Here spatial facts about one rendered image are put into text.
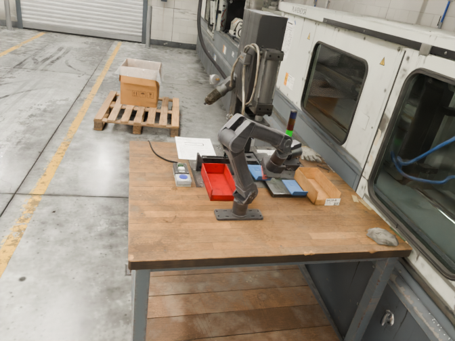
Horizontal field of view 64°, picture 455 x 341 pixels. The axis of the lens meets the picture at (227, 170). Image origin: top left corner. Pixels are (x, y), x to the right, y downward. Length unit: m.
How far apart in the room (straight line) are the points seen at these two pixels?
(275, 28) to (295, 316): 1.47
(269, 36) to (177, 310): 1.42
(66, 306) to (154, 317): 0.60
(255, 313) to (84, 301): 0.99
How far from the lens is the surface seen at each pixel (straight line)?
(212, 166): 1.78
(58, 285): 2.51
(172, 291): 2.11
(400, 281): 1.82
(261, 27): 1.73
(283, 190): 1.74
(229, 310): 2.07
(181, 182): 1.65
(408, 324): 1.83
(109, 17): 10.89
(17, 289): 2.53
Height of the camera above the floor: 1.73
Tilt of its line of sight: 27 degrees down
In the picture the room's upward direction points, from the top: 9 degrees clockwise
